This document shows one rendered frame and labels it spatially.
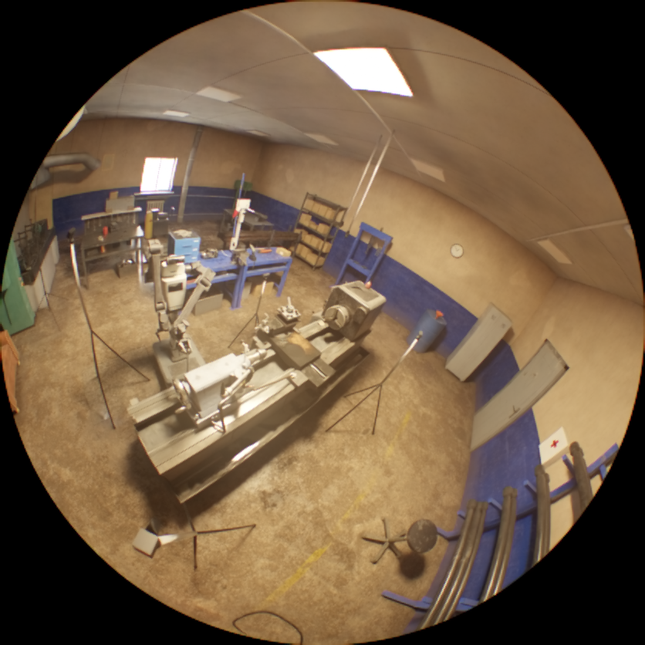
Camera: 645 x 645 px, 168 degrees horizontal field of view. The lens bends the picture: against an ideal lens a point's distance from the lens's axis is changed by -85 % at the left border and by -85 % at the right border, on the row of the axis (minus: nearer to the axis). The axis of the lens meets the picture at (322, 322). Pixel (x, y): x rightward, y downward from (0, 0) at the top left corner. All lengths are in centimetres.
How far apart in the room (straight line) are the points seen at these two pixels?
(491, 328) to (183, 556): 582
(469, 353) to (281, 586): 511
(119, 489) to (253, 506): 130
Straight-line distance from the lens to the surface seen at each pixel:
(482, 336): 517
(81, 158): 579
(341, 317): 229
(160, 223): 664
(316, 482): 248
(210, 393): 142
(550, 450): 293
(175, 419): 175
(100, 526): 262
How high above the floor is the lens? 228
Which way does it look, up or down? 33 degrees down
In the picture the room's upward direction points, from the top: 25 degrees clockwise
